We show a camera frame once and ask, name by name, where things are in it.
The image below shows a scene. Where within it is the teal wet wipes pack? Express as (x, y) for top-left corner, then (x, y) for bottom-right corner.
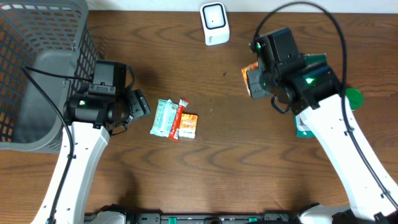
(150, 99), (178, 137)

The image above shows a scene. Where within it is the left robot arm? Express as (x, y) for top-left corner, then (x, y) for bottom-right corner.
(33, 60), (150, 223)

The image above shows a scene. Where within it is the green lid jar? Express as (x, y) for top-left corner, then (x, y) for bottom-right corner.
(345, 88), (364, 111)

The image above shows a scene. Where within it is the red stick sachet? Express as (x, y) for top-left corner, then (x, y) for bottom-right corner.
(168, 98), (189, 141)

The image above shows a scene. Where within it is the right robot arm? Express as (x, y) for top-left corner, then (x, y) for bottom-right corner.
(246, 28), (397, 223)

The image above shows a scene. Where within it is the orange tissue pack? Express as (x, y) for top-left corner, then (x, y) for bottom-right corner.
(179, 113), (198, 139)
(241, 62), (259, 96)

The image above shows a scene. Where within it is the white barcode scanner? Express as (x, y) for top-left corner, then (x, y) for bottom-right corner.
(200, 2), (230, 46)

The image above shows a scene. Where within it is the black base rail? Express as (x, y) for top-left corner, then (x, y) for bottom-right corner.
(83, 204), (301, 224)

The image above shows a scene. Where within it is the green 3M gloves package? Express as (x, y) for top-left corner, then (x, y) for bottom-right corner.
(294, 54), (326, 138)

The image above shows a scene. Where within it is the grey plastic mesh basket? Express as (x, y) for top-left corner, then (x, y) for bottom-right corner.
(1, 0), (100, 154)

